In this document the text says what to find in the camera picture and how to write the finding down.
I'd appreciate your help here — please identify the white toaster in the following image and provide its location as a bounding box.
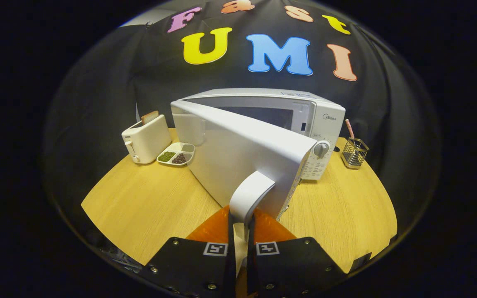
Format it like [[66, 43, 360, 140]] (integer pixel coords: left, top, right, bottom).
[[121, 114, 173, 164]]

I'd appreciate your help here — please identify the white microwave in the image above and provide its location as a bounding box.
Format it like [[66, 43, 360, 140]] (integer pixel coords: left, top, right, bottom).
[[170, 88, 346, 243]]

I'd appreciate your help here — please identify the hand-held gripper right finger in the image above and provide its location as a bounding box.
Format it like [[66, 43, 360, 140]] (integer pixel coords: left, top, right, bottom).
[[247, 208, 347, 298]]

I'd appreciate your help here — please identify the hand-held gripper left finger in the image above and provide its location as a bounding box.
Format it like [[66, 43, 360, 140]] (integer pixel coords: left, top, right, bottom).
[[138, 206, 237, 298]]

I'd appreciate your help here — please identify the white divided dish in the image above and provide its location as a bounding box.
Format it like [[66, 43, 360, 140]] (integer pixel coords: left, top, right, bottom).
[[157, 142, 195, 167]]

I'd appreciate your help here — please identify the black panel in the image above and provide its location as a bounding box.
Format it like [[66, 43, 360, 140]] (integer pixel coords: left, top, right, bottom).
[[348, 252, 372, 274]]

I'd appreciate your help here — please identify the wire mesh holder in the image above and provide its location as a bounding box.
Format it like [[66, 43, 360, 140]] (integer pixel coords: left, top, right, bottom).
[[341, 137, 370, 170]]

